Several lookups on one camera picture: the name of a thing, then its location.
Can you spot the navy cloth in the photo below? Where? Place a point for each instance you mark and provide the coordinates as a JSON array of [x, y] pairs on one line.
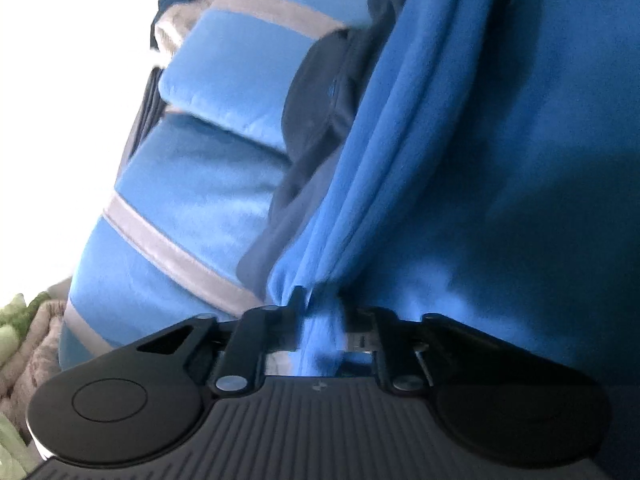
[[172, 0]]

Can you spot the light green cloth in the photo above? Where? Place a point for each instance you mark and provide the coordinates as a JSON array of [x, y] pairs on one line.
[[15, 320]]

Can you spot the blue fleece hoodie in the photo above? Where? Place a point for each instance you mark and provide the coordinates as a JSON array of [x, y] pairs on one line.
[[475, 160]]

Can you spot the white padded duvet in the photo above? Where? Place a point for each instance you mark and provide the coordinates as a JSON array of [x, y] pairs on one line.
[[45, 340]]

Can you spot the blue grey-striped pillow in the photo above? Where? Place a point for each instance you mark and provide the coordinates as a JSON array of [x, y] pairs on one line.
[[240, 70], [190, 185]]

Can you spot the dark striped cloth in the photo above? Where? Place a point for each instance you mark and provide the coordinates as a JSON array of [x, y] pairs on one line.
[[145, 110]]

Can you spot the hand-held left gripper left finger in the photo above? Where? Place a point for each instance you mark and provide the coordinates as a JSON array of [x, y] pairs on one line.
[[297, 310]]

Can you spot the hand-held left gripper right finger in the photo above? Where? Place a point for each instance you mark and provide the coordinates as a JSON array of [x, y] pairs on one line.
[[360, 342]]

